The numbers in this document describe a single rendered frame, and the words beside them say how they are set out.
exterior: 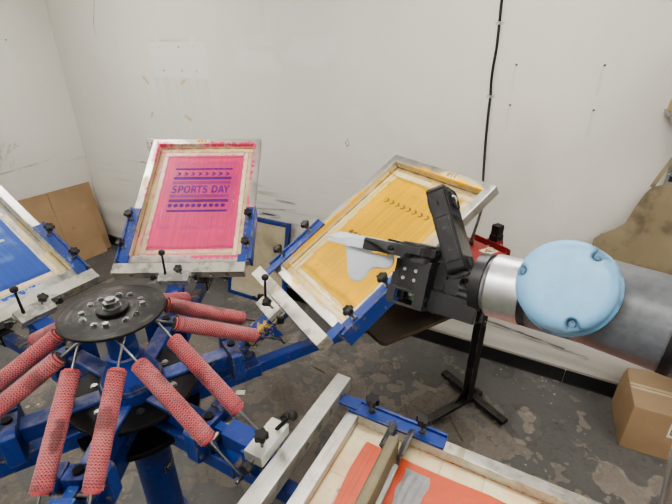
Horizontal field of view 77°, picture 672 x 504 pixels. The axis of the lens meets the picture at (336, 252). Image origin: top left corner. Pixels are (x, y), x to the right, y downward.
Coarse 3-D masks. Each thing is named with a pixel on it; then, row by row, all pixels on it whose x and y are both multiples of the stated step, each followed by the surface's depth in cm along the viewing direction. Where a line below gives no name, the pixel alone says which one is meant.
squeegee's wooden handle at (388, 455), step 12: (384, 444) 113; (396, 444) 113; (384, 456) 109; (396, 456) 116; (372, 468) 106; (384, 468) 107; (372, 480) 103; (384, 480) 109; (360, 492) 101; (372, 492) 101
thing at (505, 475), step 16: (352, 416) 130; (336, 432) 125; (384, 432) 128; (336, 448) 120; (416, 448) 124; (432, 448) 121; (448, 448) 120; (464, 448) 120; (320, 464) 115; (464, 464) 117; (480, 464) 115; (496, 464) 115; (304, 480) 111; (320, 480) 113; (496, 480) 114; (512, 480) 111; (528, 480) 111; (304, 496) 107; (544, 496) 108; (560, 496) 107; (576, 496) 107
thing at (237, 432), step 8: (232, 424) 121; (240, 424) 121; (224, 432) 118; (232, 432) 118; (240, 432) 118; (248, 432) 118; (224, 440) 118; (232, 440) 116; (240, 440) 116; (248, 440) 116; (232, 448) 118; (240, 448) 116; (272, 456) 112
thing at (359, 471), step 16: (368, 448) 124; (352, 464) 119; (368, 464) 119; (400, 464) 119; (352, 480) 115; (400, 480) 115; (432, 480) 115; (448, 480) 115; (352, 496) 111; (432, 496) 111; (448, 496) 111; (464, 496) 111; (480, 496) 111
